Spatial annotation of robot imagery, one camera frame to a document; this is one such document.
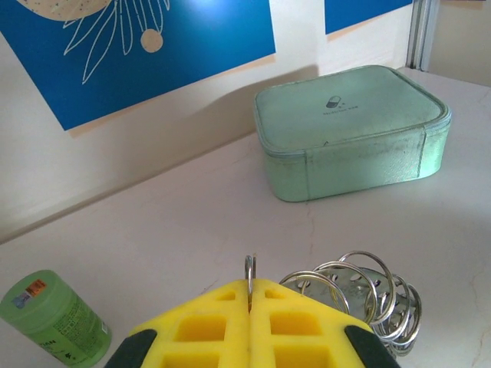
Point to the mint green zip case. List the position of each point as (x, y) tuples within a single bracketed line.
[(345, 126)]

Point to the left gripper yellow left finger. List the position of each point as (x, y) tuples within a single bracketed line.
[(215, 306)]

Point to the aluminium corner post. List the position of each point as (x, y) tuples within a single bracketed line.
[(422, 34)]

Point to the green cylindrical bottle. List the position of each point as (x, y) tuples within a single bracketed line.
[(50, 318)]

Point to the metal key band with rings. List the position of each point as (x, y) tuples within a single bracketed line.
[(358, 283)]

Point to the blue poster with beige circle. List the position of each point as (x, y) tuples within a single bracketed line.
[(192, 38)]

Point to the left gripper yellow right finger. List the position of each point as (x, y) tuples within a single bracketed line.
[(291, 306)]

